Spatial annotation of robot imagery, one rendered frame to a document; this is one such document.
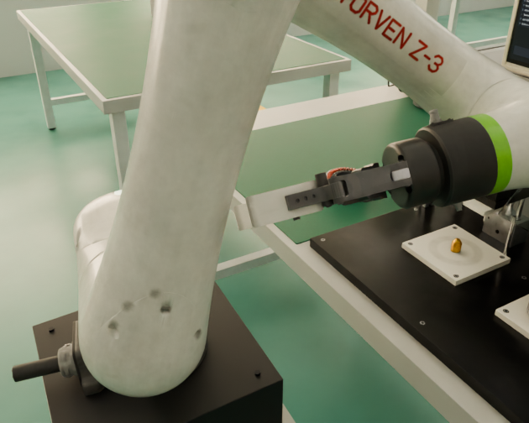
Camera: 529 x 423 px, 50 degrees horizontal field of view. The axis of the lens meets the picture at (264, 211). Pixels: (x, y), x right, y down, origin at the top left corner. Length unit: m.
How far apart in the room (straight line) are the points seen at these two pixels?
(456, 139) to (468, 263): 0.57
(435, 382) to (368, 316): 0.17
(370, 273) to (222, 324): 0.37
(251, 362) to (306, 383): 1.14
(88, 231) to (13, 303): 1.77
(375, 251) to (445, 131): 0.58
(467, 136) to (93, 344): 0.43
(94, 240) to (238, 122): 0.27
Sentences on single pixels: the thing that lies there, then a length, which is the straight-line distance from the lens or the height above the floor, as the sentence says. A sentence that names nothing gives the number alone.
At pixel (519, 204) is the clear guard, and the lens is 0.89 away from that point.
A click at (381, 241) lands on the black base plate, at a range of 1.22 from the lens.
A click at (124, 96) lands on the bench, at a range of 2.16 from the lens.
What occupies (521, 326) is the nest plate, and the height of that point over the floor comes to 0.78.
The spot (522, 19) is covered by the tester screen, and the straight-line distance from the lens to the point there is 1.18.
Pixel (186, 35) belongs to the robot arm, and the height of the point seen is 1.33.
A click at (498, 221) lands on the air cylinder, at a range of 1.28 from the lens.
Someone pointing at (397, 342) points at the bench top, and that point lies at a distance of 1.02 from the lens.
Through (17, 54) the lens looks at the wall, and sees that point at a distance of 5.30.
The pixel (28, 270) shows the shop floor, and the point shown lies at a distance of 2.61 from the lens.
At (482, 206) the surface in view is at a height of 0.88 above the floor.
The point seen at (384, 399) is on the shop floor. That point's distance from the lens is 1.94.
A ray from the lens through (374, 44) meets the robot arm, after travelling 0.67.
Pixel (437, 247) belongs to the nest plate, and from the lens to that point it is 1.21.
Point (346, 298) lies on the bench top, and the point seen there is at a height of 0.75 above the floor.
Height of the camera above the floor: 1.43
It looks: 30 degrees down
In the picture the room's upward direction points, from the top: straight up
